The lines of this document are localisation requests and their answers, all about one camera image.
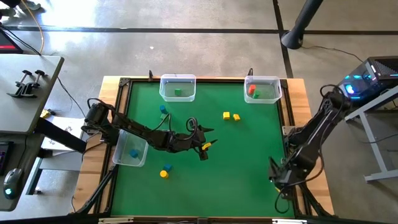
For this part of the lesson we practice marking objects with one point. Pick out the black diagonal frame strut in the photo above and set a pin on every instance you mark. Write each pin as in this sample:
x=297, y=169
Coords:
x=96, y=191
x=314, y=202

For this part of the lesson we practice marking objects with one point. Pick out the green cube block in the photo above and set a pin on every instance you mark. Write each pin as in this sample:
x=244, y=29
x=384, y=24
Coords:
x=178, y=91

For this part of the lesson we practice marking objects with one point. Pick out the black spring clip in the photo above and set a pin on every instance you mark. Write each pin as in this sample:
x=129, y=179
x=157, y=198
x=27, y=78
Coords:
x=150, y=75
x=250, y=72

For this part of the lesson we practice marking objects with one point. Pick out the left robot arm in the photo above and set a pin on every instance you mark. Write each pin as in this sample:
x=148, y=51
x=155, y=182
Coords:
x=140, y=130

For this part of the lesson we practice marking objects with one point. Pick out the yellow gripper tag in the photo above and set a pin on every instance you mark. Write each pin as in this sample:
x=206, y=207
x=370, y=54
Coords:
x=206, y=146

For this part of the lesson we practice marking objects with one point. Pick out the black screw clamp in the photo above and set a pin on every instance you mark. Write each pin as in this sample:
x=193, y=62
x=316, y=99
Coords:
x=23, y=79
x=35, y=80

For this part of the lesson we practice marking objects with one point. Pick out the small green block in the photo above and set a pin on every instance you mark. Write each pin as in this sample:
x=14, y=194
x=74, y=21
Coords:
x=163, y=117

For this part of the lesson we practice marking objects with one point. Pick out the black device with red strip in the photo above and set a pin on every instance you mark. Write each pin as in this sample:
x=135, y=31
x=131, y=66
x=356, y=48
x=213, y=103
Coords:
x=7, y=46

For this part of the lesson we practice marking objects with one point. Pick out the black keyboard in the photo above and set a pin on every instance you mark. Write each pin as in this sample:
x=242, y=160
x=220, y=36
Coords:
x=4, y=157

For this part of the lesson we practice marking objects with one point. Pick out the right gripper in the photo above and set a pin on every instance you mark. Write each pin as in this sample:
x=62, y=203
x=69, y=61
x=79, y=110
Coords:
x=287, y=177

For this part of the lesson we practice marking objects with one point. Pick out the blue cube block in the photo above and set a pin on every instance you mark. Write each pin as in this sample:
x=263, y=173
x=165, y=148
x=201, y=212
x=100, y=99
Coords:
x=167, y=167

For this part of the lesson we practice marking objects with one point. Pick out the white metal bracket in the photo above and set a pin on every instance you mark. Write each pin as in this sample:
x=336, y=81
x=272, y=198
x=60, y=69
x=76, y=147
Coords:
x=289, y=221

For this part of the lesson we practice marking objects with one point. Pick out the blue cylinder block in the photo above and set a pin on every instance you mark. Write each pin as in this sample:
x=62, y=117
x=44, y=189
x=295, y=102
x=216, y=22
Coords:
x=163, y=109

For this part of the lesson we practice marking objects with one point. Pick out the black floor stand pole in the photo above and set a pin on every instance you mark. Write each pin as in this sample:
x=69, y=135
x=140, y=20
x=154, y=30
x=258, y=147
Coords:
x=298, y=31

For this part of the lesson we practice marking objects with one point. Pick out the black desk leg beam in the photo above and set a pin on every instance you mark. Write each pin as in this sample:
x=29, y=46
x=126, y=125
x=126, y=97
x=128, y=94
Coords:
x=59, y=133

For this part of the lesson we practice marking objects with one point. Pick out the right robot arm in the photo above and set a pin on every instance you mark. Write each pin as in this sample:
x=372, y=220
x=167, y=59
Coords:
x=314, y=130

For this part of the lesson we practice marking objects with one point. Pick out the clear plastic bin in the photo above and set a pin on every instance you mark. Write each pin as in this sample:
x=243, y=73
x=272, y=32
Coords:
x=270, y=96
x=186, y=96
x=124, y=155

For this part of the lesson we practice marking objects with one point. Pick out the white sheet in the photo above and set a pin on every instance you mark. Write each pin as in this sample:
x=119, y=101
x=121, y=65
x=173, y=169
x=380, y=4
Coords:
x=70, y=124

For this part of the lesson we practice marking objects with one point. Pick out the small yellow object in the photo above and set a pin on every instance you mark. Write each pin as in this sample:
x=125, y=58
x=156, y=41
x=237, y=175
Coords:
x=45, y=113

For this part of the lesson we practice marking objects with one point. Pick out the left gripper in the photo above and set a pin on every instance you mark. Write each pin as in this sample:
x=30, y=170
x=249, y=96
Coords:
x=192, y=140

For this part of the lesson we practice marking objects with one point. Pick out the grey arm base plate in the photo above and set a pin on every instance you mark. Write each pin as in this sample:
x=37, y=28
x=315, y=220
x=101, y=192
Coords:
x=286, y=129

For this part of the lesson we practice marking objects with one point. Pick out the grey metal table frame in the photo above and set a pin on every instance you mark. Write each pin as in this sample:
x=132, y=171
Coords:
x=372, y=140

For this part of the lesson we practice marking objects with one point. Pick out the black table frame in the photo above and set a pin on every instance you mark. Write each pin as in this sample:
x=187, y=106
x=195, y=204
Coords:
x=289, y=112

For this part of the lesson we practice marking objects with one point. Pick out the silver aluminium extrusion piece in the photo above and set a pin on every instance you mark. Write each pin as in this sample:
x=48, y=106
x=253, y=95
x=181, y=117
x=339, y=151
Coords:
x=115, y=220

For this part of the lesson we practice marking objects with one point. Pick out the green table mat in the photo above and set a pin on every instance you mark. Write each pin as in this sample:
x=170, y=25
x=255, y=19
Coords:
x=233, y=171

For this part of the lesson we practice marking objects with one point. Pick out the dark grey desk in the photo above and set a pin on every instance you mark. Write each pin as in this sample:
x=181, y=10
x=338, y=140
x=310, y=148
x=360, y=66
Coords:
x=26, y=155

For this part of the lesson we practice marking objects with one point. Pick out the black computer with lights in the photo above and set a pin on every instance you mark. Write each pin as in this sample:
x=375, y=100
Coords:
x=373, y=77

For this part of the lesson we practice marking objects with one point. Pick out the red cylinder block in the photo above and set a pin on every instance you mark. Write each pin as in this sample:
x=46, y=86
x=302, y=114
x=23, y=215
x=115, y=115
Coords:
x=251, y=89

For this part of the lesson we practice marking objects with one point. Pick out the green cylinder block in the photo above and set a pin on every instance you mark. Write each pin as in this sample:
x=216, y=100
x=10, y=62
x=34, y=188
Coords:
x=256, y=94

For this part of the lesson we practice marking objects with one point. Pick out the black computer mouse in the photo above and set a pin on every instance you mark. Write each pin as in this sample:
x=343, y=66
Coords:
x=12, y=182

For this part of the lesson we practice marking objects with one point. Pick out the yellow cylinder block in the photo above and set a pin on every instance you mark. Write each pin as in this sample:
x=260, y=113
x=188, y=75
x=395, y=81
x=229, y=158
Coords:
x=164, y=174

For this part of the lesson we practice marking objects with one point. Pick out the yellow cube block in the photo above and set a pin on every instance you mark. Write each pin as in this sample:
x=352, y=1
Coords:
x=226, y=115
x=236, y=117

